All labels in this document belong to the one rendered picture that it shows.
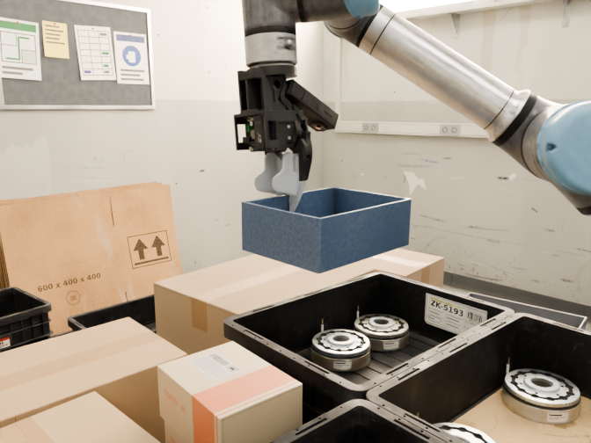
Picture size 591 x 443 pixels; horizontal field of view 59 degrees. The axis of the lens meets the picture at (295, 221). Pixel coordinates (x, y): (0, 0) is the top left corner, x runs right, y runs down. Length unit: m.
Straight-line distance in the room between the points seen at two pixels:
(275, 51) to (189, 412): 0.49
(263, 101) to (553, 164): 0.39
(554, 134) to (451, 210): 3.17
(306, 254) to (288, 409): 0.19
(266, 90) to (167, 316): 0.58
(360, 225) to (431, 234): 3.32
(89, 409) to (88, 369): 0.12
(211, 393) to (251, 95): 0.40
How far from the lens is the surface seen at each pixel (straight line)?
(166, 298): 1.13
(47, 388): 0.89
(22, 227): 3.09
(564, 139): 0.74
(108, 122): 3.40
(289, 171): 0.77
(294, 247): 0.67
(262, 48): 0.76
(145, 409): 0.92
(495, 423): 0.83
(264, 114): 0.72
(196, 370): 0.73
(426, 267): 1.42
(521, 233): 3.70
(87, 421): 0.78
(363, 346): 0.93
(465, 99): 0.87
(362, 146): 4.29
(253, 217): 0.72
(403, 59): 0.87
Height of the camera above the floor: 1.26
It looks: 12 degrees down
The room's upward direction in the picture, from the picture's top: straight up
